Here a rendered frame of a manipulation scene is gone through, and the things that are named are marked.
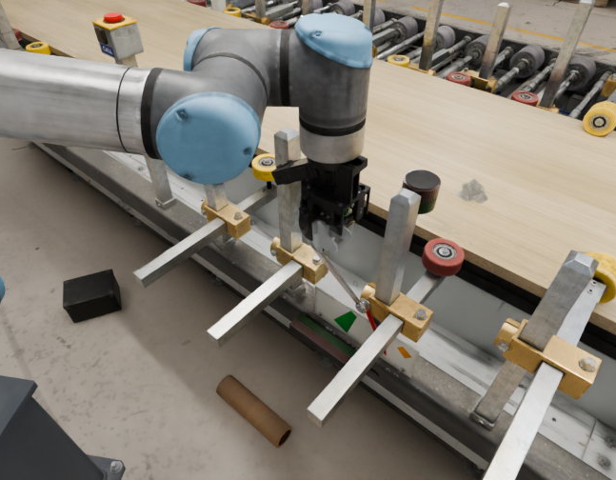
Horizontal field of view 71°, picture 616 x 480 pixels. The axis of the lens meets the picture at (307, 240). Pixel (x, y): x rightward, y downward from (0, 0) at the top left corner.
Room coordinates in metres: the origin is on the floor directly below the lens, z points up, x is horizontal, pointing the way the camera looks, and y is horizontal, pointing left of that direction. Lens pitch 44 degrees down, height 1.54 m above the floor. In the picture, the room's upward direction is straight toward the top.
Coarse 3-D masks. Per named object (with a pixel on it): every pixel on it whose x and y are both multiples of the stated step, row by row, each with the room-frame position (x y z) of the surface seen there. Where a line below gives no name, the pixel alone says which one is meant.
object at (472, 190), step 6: (474, 180) 0.85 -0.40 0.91; (462, 186) 0.84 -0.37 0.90; (468, 186) 0.84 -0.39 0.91; (474, 186) 0.83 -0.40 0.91; (480, 186) 0.83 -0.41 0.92; (462, 192) 0.82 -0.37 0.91; (468, 192) 0.80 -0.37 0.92; (474, 192) 0.81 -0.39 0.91; (480, 192) 0.81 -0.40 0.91; (462, 198) 0.80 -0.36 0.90; (468, 198) 0.80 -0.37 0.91; (474, 198) 0.80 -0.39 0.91; (480, 198) 0.79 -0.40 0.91; (486, 198) 0.79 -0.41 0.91
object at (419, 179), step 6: (408, 174) 0.58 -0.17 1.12; (414, 174) 0.58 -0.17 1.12; (420, 174) 0.58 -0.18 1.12; (426, 174) 0.58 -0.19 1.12; (432, 174) 0.58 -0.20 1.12; (408, 180) 0.57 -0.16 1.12; (414, 180) 0.57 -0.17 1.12; (420, 180) 0.57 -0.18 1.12; (426, 180) 0.57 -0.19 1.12; (432, 180) 0.57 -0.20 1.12; (438, 180) 0.57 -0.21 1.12; (414, 186) 0.55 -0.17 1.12; (420, 186) 0.55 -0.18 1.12; (426, 186) 0.55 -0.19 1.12; (432, 186) 0.55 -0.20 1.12; (414, 228) 0.54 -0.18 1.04
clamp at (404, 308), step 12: (372, 288) 0.55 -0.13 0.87; (372, 300) 0.53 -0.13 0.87; (396, 300) 0.52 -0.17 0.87; (408, 300) 0.52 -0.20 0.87; (372, 312) 0.52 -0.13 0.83; (384, 312) 0.51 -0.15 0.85; (396, 312) 0.49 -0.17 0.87; (408, 312) 0.49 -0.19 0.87; (432, 312) 0.49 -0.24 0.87; (408, 324) 0.47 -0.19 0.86; (420, 324) 0.47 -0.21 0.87; (408, 336) 0.47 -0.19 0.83; (420, 336) 0.47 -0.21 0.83
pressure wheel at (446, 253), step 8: (432, 240) 0.65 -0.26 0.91; (440, 240) 0.65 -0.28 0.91; (448, 240) 0.65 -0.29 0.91; (432, 248) 0.63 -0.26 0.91; (440, 248) 0.63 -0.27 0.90; (448, 248) 0.63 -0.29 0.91; (456, 248) 0.63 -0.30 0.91; (424, 256) 0.62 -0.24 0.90; (432, 256) 0.61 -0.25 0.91; (440, 256) 0.61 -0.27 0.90; (448, 256) 0.61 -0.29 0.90; (456, 256) 0.61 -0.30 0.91; (464, 256) 0.61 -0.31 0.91; (424, 264) 0.61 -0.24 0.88; (432, 264) 0.59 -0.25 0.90; (440, 264) 0.59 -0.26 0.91; (448, 264) 0.59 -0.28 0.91; (456, 264) 0.59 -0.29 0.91; (432, 272) 0.59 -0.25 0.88; (440, 272) 0.58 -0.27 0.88; (448, 272) 0.58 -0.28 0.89; (456, 272) 0.59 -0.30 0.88
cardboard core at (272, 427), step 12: (228, 384) 0.77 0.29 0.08; (240, 384) 0.77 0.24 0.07; (228, 396) 0.73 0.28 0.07; (240, 396) 0.72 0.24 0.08; (252, 396) 0.72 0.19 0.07; (240, 408) 0.69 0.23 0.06; (252, 408) 0.68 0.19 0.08; (264, 408) 0.68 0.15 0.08; (252, 420) 0.64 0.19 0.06; (264, 420) 0.64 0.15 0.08; (276, 420) 0.64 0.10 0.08; (264, 432) 0.61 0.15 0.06; (276, 432) 0.60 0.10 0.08; (288, 432) 0.62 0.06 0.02; (276, 444) 0.57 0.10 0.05
